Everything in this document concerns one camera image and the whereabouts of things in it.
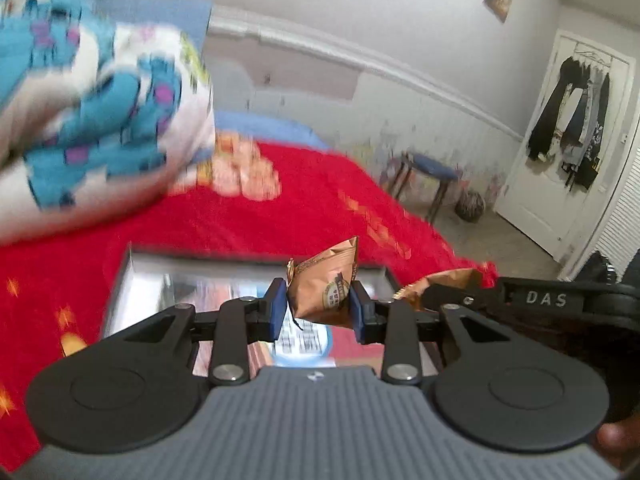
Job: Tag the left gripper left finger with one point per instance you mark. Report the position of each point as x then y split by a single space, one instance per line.
241 322

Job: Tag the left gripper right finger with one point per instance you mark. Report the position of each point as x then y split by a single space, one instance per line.
391 324

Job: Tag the brown pyramid snack packet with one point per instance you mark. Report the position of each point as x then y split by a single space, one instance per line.
318 288

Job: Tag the person's right hand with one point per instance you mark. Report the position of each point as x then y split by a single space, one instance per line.
619 441

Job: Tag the Chinese history textbook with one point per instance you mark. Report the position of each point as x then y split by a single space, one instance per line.
300 344

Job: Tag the black shallow cardboard box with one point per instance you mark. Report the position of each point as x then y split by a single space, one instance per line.
149 282

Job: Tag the patterned ball on floor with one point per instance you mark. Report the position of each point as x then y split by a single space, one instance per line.
470 206

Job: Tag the blue padded stool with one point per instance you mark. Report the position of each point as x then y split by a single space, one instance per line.
417 163

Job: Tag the white door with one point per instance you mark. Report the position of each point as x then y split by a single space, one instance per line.
535 198

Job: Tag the red plush bed blanket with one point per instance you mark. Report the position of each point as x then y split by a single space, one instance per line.
60 284

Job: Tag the cartoon monster print duvet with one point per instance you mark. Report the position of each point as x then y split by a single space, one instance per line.
97 116

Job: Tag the dark clothes hanging on door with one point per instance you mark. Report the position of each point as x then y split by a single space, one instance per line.
571 124

